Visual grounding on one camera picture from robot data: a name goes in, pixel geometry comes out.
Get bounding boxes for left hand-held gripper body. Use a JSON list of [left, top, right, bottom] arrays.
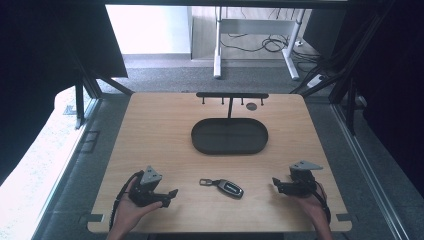
[[127, 165, 172, 208]]

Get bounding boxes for black metal stand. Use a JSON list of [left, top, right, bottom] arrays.
[[289, 0, 398, 136], [68, 46, 135, 130]]

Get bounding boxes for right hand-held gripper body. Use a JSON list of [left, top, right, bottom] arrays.
[[277, 160, 324, 199]]

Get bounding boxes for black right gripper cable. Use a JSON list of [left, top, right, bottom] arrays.
[[308, 181, 332, 225]]

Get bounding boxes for black tray with hook stand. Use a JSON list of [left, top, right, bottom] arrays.
[[190, 91, 270, 156]]

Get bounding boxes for aluminium rail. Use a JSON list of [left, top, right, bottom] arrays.
[[31, 98, 103, 240], [329, 102, 410, 240]]

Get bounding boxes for white power strip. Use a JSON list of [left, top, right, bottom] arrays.
[[305, 73, 327, 89]]

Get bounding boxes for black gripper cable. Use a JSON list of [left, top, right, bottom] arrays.
[[308, 181, 332, 225], [108, 170, 145, 232]]

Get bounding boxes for person's right hand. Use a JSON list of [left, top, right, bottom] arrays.
[[289, 182, 332, 232]]

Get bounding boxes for black car key fob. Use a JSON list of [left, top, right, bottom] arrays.
[[199, 178, 245, 200]]

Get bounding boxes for black curtain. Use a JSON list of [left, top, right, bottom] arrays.
[[0, 0, 129, 186], [301, 0, 424, 198]]

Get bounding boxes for black cables on floor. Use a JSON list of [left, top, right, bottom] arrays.
[[219, 8, 331, 73]]

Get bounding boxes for white desk frame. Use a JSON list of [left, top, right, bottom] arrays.
[[212, 5, 307, 81]]

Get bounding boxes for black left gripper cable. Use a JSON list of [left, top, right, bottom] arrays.
[[108, 170, 145, 232]]

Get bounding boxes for person's left hand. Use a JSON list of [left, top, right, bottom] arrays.
[[110, 179, 164, 235]]

